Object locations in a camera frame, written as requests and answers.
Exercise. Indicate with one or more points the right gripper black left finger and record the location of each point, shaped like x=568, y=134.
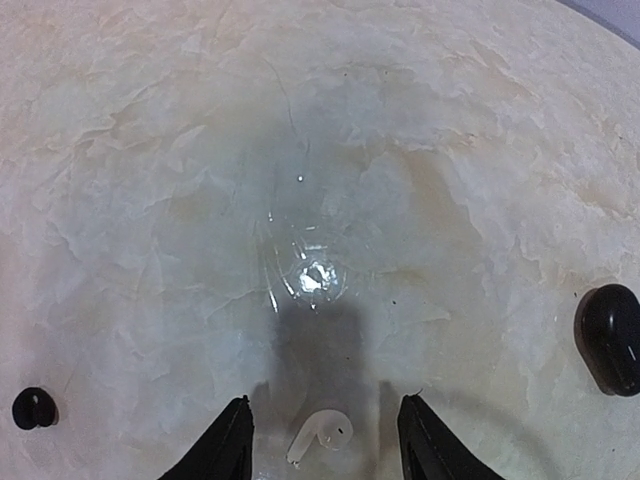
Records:
x=223, y=451

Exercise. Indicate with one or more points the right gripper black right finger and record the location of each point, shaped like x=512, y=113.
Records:
x=430, y=450

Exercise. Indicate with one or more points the white stem earbud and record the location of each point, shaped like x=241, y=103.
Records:
x=332, y=428

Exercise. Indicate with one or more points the black charging case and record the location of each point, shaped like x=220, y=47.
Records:
x=606, y=333

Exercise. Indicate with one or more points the black earbud upper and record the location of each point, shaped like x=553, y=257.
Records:
x=34, y=408

